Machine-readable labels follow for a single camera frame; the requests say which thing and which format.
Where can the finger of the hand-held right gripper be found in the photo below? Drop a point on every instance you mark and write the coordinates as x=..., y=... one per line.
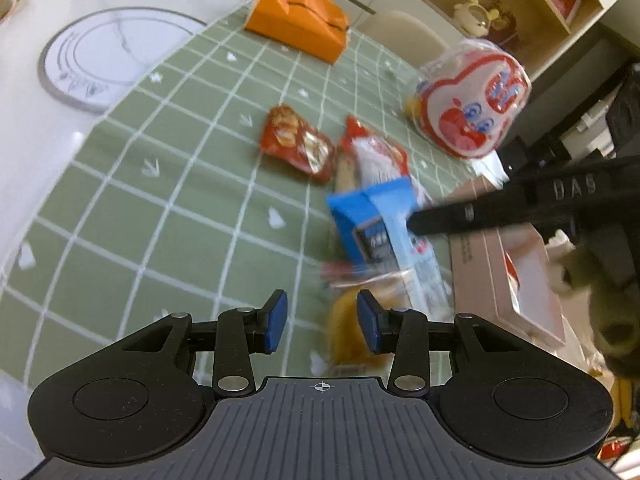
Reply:
x=460, y=216

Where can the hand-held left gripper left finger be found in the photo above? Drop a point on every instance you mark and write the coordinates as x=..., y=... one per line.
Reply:
x=276, y=321

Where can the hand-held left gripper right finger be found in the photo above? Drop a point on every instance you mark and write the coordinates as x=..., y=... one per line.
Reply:
x=367, y=325

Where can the yellow snack packet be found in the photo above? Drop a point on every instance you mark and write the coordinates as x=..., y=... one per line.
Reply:
x=345, y=330

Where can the pink cardboard box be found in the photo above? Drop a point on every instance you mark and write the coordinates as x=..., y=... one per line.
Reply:
x=510, y=280

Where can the blue snack packet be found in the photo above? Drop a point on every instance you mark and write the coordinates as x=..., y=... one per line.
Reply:
x=370, y=230

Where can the red and white snack packet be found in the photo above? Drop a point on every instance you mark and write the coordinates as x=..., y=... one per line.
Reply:
x=375, y=160

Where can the person's right hand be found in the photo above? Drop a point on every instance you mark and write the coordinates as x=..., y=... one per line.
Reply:
x=617, y=315

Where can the clear bag with red print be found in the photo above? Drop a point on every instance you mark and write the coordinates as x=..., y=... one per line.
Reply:
x=470, y=100

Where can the green checked tablecloth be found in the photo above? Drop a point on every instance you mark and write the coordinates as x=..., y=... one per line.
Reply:
x=175, y=210

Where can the white chair back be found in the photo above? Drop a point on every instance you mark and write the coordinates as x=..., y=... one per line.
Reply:
x=400, y=32

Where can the brown bear figurine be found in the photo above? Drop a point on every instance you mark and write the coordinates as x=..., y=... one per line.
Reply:
x=502, y=22

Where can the yellow and white plush doll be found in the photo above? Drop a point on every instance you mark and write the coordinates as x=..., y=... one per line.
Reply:
x=471, y=14

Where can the orange tissue box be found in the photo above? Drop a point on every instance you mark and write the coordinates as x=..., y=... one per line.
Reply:
x=295, y=17

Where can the wooden wall shelf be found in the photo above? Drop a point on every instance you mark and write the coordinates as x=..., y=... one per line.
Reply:
x=530, y=20

